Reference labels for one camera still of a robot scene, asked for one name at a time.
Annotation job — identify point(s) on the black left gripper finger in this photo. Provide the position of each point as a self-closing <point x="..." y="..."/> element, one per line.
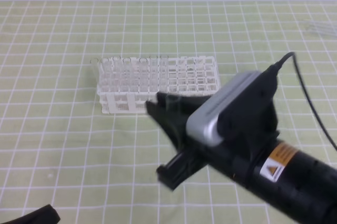
<point x="45" y="214"/>

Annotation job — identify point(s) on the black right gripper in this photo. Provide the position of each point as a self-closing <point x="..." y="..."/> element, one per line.
<point x="240" y="158"/>

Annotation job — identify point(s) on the clear glass test tube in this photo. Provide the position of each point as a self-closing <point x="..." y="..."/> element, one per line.
<point x="173" y="110"/>

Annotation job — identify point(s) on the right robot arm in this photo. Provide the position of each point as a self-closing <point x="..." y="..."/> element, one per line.
<point x="305" y="190"/>

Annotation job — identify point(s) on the white test tube rack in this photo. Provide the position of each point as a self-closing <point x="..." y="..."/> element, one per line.
<point x="127" y="83"/>

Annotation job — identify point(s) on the clear tube leaning on rack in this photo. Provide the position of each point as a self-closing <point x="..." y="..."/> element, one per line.
<point x="95" y="63"/>

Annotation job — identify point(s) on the clear test tubes far right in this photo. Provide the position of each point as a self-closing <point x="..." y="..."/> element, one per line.
<point x="321" y="28"/>

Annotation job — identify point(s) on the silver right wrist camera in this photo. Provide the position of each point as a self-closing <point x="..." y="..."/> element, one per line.
<point x="226" y="112"/>

